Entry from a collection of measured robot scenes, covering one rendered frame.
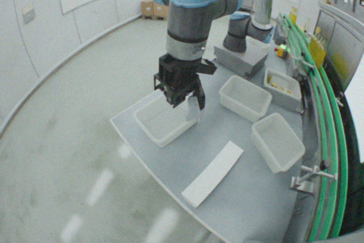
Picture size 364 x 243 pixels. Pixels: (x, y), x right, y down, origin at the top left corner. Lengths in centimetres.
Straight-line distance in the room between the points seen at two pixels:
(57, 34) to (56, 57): 47
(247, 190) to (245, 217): 10
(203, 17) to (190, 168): 46
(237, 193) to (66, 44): 347
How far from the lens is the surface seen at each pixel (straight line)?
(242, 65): 90
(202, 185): 48
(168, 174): 55
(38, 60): 330
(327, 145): 64
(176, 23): 25
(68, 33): 349
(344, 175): 62
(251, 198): 58
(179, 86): 33
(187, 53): 27
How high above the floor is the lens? 128
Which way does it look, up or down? 48 degrees down
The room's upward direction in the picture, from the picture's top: straight up
